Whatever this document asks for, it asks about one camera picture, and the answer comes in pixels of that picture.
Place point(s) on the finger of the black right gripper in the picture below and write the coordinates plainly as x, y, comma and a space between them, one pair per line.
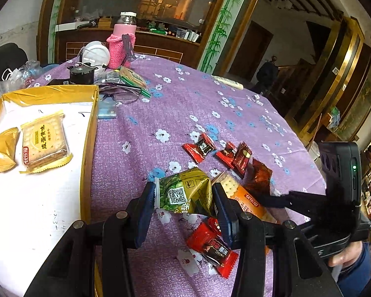
281, 201

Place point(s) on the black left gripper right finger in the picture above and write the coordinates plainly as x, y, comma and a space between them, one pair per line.
243, 231

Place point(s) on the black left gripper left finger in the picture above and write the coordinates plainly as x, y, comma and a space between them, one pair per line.
127, 229

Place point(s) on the orange cracker packet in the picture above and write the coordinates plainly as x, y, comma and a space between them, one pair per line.
247, 202

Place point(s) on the dark red snack packet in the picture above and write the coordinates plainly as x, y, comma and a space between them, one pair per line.
241, 159

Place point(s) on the green gold snack packet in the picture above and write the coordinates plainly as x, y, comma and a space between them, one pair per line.
185, 192

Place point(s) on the person's right hand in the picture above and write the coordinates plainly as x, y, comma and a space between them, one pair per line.
348, 256

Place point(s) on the brown shiny snack packet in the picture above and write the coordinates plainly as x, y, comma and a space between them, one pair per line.
257, 179

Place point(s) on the red candy packet near gripper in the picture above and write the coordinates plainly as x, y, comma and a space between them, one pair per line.
207, 240

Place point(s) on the small red candy packet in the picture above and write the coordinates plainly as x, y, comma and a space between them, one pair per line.
226, 155

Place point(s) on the red black candy packet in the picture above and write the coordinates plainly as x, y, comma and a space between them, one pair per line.
200, 150

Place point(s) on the yellow cardboard box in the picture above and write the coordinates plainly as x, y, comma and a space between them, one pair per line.
37, 209

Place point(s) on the purple floral tablecloth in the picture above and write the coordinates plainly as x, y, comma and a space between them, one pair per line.
145, 141

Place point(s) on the yellow cracker packet in box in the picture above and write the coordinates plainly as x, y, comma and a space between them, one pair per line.
44, 144

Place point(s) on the blue tissue packet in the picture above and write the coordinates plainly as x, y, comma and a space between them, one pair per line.
107, 109

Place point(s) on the person in dark clothes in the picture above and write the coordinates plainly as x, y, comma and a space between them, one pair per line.
267, 74

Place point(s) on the eyeglasses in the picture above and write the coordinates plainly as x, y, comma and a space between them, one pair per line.
119, 93

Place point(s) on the gold snack packet in box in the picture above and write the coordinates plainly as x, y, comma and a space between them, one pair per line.
8, 143

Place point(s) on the green trimmed biscuit packet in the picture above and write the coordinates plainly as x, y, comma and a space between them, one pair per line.
133, 79

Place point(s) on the black round pot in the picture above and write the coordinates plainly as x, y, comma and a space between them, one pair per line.
81, 73

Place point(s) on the white round container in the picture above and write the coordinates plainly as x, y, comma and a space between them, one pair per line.
95, 53

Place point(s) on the clear plastic bag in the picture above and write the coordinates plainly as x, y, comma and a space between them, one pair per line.
20, 78

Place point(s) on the pink sleeved water bottle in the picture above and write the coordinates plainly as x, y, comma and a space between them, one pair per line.
122, 41

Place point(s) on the wooden cabinet counter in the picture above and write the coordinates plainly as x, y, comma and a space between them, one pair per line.
69, 44

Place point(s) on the black chair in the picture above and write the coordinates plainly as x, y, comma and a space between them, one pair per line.
11, 56

